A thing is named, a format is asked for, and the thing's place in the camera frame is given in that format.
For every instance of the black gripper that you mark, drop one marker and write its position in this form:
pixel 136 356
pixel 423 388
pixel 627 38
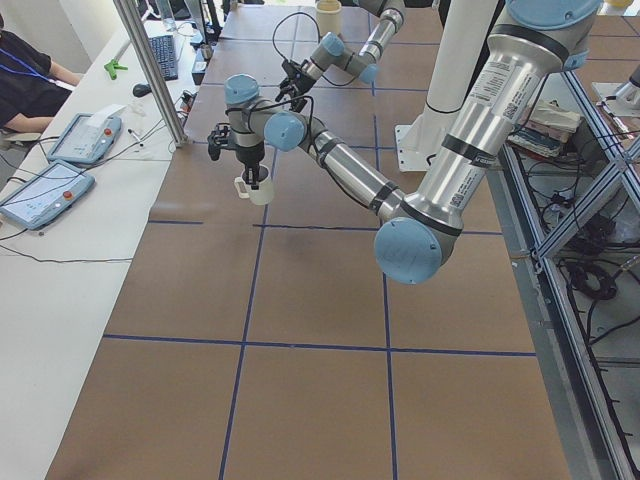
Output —
pixel 299 80
pixel 248 160

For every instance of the white mug with handle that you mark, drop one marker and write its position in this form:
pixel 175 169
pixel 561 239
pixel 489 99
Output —
pixel 262 193

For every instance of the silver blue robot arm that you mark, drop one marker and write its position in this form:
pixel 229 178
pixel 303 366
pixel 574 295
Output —
pixel 331 50
pixel 529 41

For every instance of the cream cylindrical container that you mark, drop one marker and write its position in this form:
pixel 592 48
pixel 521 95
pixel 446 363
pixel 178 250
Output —
pixel 328 16

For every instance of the black marker pen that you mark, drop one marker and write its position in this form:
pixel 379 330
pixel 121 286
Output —
pixel 137 137

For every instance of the black computer keyboard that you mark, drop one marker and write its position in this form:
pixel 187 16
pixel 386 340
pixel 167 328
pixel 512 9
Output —
pixel 163 49

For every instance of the black computer mouse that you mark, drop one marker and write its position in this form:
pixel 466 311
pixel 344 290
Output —
pixel 140 90

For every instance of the upper teach pendant tablet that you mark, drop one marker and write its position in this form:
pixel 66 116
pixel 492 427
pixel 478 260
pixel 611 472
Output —
pixel 85 140

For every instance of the teach pendant tablet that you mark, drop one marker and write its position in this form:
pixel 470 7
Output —
pixel 47 195
pixel 85 140

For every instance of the green plastic clamp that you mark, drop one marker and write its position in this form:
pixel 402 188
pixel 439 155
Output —
pixel 113 67

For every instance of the lower teach pendant tablet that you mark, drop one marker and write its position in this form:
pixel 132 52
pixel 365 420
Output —
pixel 47 195

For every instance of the seated person in black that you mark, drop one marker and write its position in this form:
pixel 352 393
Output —
pixel 33 86

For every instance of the stack of folded cloths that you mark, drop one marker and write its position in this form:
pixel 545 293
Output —
pixel 547 129

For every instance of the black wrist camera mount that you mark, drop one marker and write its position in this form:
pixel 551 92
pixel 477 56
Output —
pixel 220 139

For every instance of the aluminium frame post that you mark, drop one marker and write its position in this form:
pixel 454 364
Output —
pixel 134 27

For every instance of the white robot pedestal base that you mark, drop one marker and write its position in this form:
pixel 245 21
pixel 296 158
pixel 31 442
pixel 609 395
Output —
pixel 465 30

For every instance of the aluminium frame rail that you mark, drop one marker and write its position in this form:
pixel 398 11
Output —
pixel 572 224

